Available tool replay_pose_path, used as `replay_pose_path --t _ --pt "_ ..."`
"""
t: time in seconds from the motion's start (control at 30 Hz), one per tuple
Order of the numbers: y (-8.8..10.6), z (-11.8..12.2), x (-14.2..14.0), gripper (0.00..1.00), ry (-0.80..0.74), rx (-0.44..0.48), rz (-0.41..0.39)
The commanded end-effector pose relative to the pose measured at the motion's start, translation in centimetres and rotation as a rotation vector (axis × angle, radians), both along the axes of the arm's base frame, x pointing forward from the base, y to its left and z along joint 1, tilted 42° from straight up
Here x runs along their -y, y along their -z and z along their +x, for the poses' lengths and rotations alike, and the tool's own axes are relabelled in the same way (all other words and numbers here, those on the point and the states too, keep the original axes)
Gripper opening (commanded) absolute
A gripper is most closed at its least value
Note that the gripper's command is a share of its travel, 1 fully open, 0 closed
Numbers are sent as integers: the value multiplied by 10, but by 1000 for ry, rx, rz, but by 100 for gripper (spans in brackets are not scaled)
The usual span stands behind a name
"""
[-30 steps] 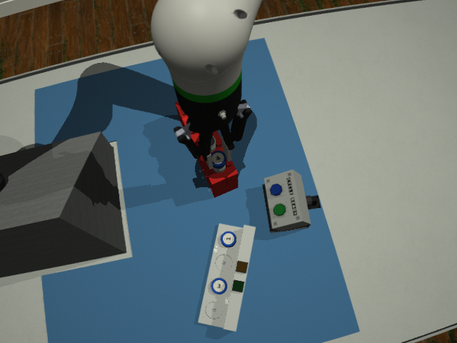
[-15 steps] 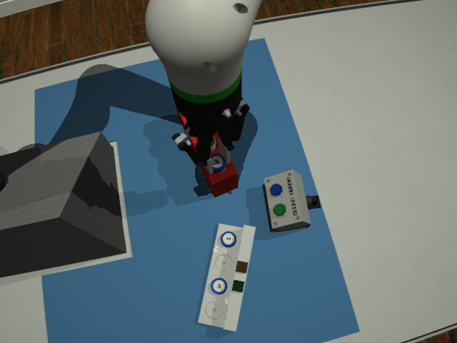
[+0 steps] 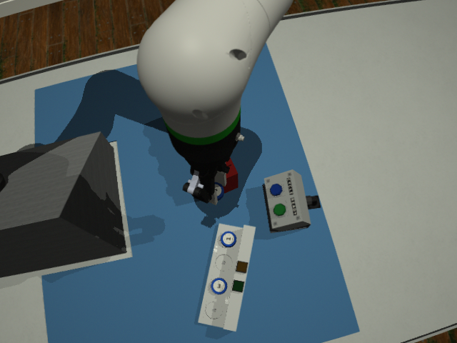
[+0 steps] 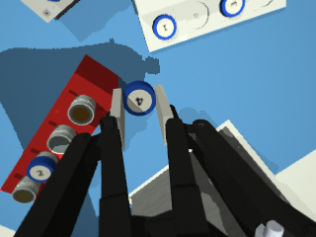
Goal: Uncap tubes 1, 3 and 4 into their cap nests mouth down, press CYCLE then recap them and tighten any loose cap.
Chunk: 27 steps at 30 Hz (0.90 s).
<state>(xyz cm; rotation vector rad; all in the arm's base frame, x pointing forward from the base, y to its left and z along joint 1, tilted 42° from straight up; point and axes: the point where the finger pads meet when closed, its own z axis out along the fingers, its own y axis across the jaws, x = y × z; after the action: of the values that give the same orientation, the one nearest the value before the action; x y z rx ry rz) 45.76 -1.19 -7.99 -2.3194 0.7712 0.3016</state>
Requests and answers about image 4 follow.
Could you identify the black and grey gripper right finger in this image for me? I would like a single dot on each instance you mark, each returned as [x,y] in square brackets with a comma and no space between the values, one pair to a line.
[257,209]

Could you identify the white button panel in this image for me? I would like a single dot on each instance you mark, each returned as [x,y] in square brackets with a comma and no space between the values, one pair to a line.
[48,9]

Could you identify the blue flat mat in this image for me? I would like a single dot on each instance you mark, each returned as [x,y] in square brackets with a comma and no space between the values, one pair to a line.
[259,73]

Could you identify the blue screw cap with number 3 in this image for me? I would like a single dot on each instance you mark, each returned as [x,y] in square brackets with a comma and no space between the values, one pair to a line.
[231,8]

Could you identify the blue screw cap with number 1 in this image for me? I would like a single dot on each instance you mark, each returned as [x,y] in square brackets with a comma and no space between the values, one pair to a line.
[164,27]

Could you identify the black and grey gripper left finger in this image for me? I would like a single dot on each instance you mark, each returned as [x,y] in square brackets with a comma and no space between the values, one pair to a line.
[56,209]

